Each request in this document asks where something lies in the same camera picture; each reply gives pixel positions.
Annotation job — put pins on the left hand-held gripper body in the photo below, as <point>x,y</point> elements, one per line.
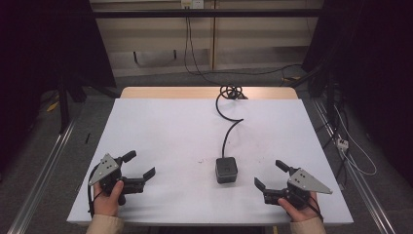
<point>105,169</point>

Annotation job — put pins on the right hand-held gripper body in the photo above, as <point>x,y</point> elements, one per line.
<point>305,182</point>

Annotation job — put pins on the person's right hand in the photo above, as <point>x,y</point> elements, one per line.
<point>303,213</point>

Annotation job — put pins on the person's left hand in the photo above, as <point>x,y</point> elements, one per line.
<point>106,204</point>

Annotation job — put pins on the small black cube device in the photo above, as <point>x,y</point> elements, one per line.
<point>226,170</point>

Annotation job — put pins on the white table mat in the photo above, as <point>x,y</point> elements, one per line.
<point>181,136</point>

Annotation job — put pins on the white power strip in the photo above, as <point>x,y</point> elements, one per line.
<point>342,143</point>

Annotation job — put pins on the black metal stand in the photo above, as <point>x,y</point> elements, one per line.
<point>64,107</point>

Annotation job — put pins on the yellow floor tape strip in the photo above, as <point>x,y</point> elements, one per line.
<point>52,106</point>

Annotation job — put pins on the dark curtain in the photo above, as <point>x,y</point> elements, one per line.
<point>45,48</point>
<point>373,65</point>

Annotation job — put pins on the black horizontal metal beam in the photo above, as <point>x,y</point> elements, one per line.
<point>207,13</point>

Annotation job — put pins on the aluminium floor rail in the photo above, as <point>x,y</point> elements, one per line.
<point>357,182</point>
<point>42,175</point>

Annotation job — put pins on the white wall socket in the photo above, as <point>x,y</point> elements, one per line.
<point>192,3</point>

